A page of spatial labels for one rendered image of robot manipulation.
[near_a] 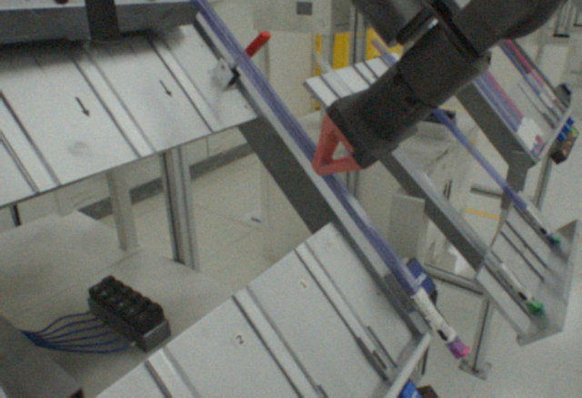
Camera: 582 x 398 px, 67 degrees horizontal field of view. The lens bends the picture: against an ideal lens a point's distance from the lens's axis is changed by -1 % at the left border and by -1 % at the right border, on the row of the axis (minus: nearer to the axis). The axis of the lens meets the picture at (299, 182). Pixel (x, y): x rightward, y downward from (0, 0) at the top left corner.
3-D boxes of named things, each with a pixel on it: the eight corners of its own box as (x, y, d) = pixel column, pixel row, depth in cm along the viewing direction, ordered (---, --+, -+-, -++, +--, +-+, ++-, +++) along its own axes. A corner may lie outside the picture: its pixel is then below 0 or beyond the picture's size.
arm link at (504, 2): (550, -3, 28) (562, -5, 35) (438, -135, 29) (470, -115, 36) (412, 110, 36) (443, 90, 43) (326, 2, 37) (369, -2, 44)
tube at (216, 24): (459, 351, 48) (467, 349, 47) (455, 359, 47) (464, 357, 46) (196, -3, 53) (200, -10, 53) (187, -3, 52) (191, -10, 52)
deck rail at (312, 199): (399, 343, 65) (432, 332, 61) (394, 351, 63) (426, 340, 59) (135, -34, 71) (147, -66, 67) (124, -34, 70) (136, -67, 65)
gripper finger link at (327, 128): (285, 152, 48) (338, 99, 42) (321, 134, 54) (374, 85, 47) (321, 203, 48) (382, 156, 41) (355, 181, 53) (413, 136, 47)
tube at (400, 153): (534, 308, 65) (541, 305, 64) (533, 313, 64) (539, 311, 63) (314, 55, 71) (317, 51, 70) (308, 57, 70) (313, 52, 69)
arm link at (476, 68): (488, 67, 34) (506, 55, 38) (432, -3, 34) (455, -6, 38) (421, 121, 38) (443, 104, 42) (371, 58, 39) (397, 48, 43)
